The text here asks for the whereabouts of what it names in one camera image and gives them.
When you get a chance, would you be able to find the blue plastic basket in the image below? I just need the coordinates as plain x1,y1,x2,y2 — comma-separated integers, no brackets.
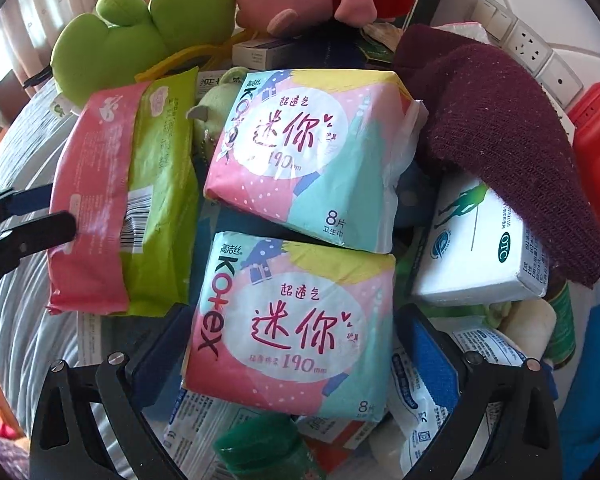
557,297,600,478

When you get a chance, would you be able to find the brown bottle with green label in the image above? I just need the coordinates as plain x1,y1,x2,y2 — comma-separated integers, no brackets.
550,282,577,368

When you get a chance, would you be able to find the green capped bottle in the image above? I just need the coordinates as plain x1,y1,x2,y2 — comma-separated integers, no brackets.
212,421,328,480

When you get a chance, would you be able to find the small white box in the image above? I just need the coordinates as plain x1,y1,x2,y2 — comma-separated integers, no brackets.
231,37,293,69

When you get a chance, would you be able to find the white box with green figure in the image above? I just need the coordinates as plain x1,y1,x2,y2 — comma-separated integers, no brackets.
411,172,551,308

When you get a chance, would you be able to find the maroon knitted cloth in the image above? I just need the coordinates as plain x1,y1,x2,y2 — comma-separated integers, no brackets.
392,23,600,288

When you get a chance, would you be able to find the white and blue medicine packet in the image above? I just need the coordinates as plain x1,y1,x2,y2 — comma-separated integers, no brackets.
389,347,461,478

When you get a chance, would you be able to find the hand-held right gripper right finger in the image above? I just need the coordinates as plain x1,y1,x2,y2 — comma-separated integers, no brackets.
395,302,563,480

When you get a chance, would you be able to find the striped curtain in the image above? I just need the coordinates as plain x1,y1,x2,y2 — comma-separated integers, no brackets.
0,0,106,111

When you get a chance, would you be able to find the small green plush keychain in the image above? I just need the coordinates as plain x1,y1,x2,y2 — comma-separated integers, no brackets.
189,66,248,126

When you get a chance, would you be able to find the pink and green pad packet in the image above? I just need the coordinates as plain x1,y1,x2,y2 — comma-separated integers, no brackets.
47,70,201,317

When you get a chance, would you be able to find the pastel sanitary pad packet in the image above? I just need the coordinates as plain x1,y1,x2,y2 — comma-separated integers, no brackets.
182,231,397,422
203,66,427,255

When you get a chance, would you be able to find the yellow plastic item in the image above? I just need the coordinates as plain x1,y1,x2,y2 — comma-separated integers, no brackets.
134,44,231,83

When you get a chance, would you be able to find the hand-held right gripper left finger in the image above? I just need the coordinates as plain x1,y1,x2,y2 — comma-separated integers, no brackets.
30,304,197,480

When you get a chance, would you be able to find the green plush toy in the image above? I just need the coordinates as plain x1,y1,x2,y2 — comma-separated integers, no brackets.
50,0,241,98

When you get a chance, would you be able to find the white power strip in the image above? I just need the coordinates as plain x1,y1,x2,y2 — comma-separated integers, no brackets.
472,0,585,103

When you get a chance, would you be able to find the red plastic basket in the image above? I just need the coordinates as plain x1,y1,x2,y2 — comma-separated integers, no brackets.
566,80,600,248

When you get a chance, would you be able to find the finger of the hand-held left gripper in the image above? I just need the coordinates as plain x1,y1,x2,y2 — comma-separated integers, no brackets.
0,211,77,302
0,183,57,222

